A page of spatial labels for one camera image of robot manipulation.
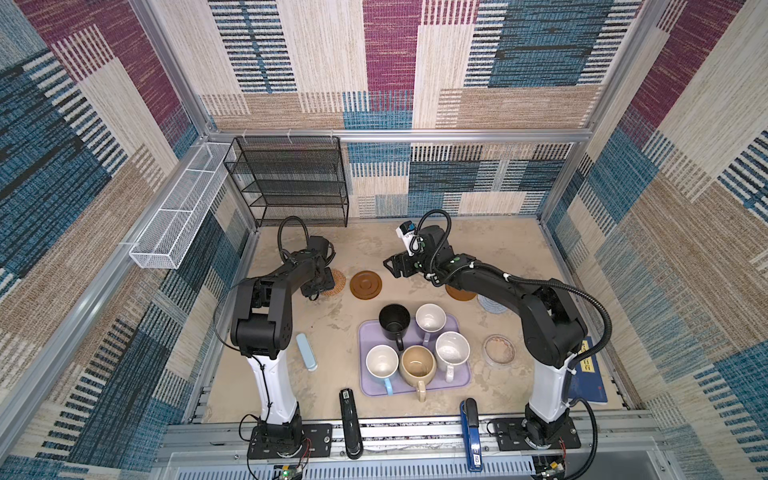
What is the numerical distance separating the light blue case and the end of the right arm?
1.06ft

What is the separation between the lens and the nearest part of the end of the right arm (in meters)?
0.82

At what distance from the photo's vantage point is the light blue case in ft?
2.78
